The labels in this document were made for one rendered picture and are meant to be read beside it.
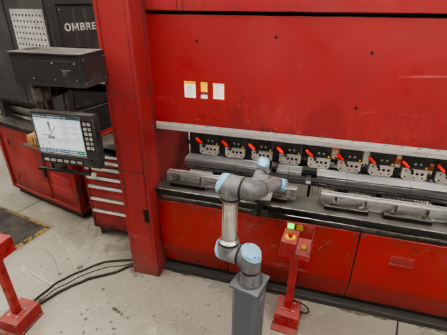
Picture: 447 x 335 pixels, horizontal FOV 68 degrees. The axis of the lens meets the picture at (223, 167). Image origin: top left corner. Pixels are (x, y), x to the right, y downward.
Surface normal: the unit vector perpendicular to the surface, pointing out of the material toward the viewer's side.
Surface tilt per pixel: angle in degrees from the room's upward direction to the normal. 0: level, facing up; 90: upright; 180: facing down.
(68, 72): 90
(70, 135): 90
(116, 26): 90
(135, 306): 0
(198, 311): 0
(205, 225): 90
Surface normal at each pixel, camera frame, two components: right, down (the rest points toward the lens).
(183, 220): -0.28, 0.43
